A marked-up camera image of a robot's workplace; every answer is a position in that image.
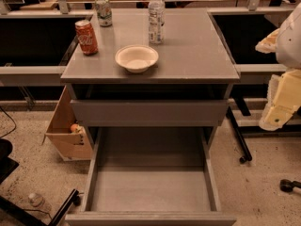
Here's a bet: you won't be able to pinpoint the plastic bottle on floor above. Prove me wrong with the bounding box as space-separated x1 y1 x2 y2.
24 193 52 214

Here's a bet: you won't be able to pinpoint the orange fruit in box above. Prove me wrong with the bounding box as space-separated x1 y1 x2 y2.
70 123 79 133

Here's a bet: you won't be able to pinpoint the black chair base left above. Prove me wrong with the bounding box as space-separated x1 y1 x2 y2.
0 138 81 226

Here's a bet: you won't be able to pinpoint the green and white soda can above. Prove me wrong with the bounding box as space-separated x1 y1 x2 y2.
95 0 112 27

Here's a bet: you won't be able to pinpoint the red soda can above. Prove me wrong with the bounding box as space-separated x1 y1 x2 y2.
75 20 98 56

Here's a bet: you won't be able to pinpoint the grey drawer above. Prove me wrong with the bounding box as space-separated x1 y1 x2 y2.
66 127 236 226
71 100 228 127

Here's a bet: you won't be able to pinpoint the clear plastic water bottle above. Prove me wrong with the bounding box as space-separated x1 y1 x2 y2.
148 0 165 44

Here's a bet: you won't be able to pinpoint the grey drawer cabinet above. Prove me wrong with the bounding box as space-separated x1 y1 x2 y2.
61 8 240 143

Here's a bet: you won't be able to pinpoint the black caster wheel right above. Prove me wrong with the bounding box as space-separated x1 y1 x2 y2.
279 179 301 192

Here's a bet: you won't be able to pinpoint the black table leg with caster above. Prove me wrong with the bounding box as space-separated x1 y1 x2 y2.
227 107 252 164

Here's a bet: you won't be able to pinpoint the cardboard box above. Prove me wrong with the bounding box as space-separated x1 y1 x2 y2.
45 88 92 161

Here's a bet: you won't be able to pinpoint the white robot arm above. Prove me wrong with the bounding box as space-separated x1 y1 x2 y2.
255 4 301 131

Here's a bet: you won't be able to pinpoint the black cable on floor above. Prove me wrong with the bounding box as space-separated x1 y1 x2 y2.
0 105 18 139

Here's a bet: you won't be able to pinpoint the white paper bowl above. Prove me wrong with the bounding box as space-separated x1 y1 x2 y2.
115 45 159 73

